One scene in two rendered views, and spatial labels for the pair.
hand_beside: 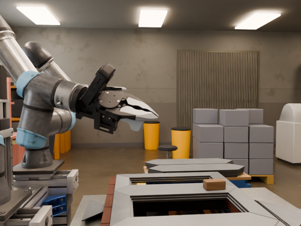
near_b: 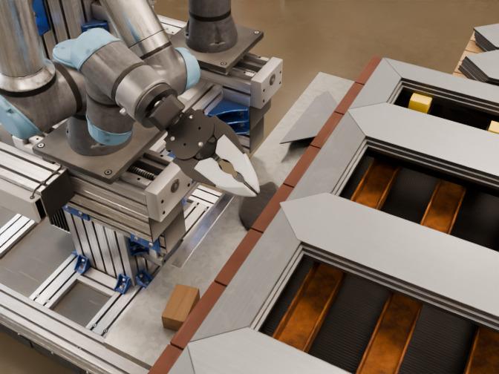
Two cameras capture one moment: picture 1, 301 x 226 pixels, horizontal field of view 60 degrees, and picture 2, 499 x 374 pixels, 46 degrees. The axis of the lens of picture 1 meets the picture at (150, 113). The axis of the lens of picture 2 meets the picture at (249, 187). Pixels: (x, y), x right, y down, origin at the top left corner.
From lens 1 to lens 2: 0.62 m
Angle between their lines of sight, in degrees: 50
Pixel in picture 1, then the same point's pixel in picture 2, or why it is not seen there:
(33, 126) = (101, 123)
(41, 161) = (212, 41)
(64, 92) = (125, 102)
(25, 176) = not seen: hidden behind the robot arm
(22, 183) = not seen: hidden behind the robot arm
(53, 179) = (231, 76)
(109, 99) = (187, 136)
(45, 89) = (102, 84)
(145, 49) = not seen: outside the picture
